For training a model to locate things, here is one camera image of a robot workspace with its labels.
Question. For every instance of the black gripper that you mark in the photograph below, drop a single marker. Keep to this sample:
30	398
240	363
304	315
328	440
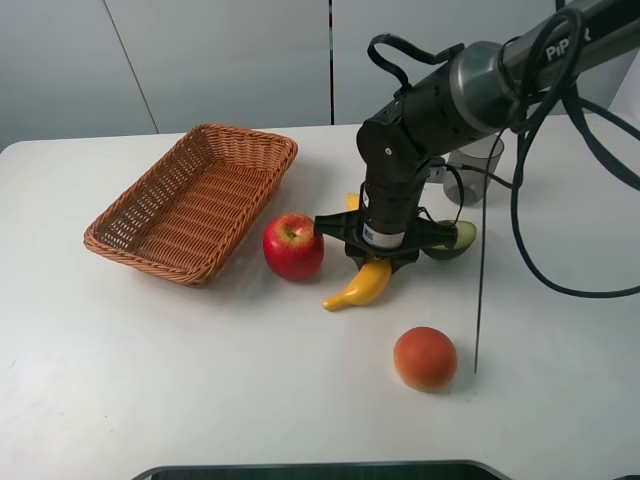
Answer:
386	224

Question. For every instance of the yellow banana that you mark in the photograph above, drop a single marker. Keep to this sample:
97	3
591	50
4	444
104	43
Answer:
367	285

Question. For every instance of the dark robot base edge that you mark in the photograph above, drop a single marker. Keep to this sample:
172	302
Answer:
344	470

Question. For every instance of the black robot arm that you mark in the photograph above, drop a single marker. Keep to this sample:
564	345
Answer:
473	92

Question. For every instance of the brown wicker basket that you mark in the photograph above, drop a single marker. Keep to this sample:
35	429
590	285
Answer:
185	216

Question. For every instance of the red apple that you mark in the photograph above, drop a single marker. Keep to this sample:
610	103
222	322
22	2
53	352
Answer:
291	248

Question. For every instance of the halved avocado with pit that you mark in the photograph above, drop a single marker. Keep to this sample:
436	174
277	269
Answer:
466	235

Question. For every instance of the orange-red peach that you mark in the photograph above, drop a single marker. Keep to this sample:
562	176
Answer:
425	359

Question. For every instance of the grey translucent plastic cup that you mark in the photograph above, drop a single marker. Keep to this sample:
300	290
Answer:
471	163

